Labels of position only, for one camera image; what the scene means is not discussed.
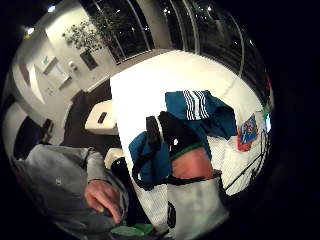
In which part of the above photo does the teal and white sports jersey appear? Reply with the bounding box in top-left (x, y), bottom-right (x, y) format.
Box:
top-left (128, 89), bottom-right (269, 236)

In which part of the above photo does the green flat object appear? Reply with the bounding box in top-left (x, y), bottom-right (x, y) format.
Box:
top-left (109, 223), bottom-right (156, 238)

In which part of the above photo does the white square stool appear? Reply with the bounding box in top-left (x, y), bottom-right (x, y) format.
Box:
top-left (84, 99), bottom-right (119, 136)
top-left (103, 147), bottom-right (126, 169)

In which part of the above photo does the the person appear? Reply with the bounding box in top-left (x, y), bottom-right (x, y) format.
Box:
top-left (9, 143), bottom-right (141, 239)

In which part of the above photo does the dark square planter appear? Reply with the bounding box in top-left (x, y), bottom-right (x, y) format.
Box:
top-left (79, 49), bottom-right (99, 72)

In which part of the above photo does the black chair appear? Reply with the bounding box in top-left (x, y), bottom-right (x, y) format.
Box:
top-left (39, 118), bottom-right (56, 145)

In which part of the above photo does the leafy indoor tree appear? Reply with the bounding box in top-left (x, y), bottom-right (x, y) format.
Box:
top-left (62, 9), bottom-right (116, 54)

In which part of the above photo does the thin black cable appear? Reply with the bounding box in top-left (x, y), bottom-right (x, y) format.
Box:
top-left (224, 131), bottom-right (270, 195)

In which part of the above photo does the glass window wall frame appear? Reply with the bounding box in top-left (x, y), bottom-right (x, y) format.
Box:
top-left (79, 0), bottom-right (268, 98)

